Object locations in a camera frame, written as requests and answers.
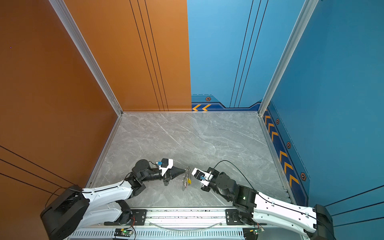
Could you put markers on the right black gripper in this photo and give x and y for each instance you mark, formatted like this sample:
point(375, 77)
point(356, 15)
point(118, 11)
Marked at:
point(214, 172)

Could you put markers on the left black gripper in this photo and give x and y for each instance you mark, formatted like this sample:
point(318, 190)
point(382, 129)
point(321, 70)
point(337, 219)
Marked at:
point(173, 173)

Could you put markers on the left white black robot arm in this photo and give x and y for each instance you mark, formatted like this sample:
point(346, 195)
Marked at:
point(76, 208)

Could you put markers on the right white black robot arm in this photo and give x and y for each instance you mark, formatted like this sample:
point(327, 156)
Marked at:
point(255, 207)

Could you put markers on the right green circuit board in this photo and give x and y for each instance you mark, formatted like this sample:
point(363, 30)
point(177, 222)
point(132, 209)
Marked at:
point(252, 233)

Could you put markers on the green circuit board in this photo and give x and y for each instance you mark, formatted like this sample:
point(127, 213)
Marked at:
point(123, 234)
point(252, 233)

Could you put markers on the left green circuit board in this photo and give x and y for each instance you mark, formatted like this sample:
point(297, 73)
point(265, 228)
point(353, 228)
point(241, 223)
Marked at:
point(123, 234)

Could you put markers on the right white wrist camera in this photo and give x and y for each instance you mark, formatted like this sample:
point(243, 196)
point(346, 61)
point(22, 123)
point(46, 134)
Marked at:
point(204, 177)

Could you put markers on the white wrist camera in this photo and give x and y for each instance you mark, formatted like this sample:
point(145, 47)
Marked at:
point(204, 177)
point(164, 165)

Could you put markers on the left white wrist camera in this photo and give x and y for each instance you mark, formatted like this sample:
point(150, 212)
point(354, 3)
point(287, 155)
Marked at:
point(164, 165)

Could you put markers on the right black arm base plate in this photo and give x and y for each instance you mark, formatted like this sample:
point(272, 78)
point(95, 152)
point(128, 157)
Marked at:
point(235, 217)

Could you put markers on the white slotted cable duct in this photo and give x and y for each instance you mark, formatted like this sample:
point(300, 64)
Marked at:
point(158, 234)

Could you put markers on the aluminium front rail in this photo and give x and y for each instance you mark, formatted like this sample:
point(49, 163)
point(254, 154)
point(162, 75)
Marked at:
point(199, 217)

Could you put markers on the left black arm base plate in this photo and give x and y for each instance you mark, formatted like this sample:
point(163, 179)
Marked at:
point(130, 218)

